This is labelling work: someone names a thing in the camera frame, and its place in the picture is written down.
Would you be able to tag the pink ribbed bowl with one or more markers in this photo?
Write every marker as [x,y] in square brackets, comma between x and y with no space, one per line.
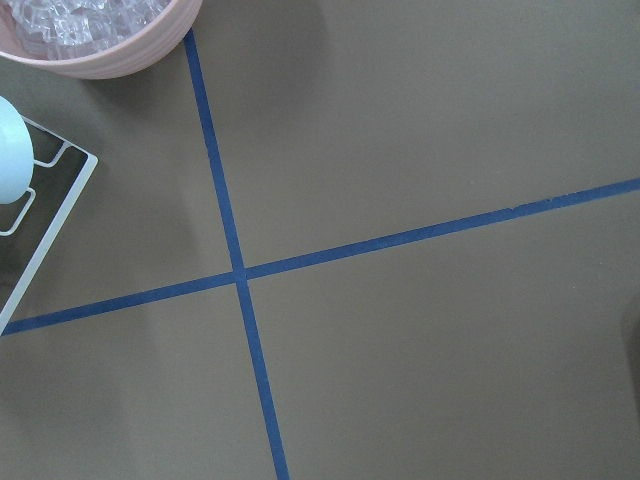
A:
[140,51]

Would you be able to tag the light blue cup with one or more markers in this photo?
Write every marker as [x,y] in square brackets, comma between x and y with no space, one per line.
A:
[17,156]

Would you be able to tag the clear ice cubes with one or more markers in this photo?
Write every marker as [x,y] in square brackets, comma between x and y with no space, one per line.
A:
[63,30]

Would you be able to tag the white wire cup rack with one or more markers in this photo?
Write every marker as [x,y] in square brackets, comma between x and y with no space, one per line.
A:
[31,224]

